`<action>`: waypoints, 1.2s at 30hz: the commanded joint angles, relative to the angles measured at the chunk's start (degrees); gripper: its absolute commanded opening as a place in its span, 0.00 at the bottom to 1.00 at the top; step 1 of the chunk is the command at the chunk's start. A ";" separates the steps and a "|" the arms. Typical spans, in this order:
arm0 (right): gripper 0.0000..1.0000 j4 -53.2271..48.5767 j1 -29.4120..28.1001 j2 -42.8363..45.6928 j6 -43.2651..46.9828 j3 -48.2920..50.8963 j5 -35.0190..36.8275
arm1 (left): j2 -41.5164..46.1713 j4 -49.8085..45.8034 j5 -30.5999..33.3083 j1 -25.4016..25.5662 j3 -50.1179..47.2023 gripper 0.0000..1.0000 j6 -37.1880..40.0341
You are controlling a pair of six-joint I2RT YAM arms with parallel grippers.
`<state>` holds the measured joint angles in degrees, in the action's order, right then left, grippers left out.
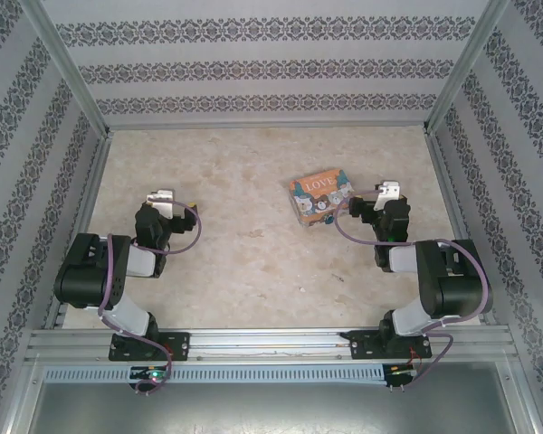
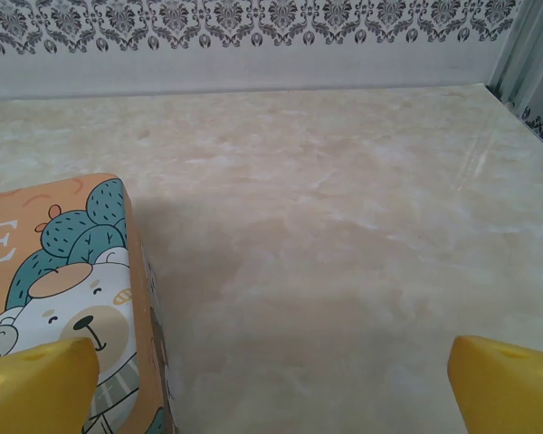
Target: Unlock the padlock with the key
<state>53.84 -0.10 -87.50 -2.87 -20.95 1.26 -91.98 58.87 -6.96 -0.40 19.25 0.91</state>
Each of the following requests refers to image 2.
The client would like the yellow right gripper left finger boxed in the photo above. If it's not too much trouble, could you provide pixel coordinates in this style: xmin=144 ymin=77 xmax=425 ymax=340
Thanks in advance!
xmin=0 ymin=336 xmax=100 ymax=434

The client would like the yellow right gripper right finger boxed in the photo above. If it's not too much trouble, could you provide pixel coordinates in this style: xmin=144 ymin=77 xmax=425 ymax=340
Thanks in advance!
xmin=448 ymin=335 xmax=543 ymax=434

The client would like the orange bear print tin box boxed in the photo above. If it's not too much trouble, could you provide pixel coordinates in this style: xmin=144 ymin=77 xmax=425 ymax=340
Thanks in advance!
xmin=0 ymin=171 xmax=182 ymax=434

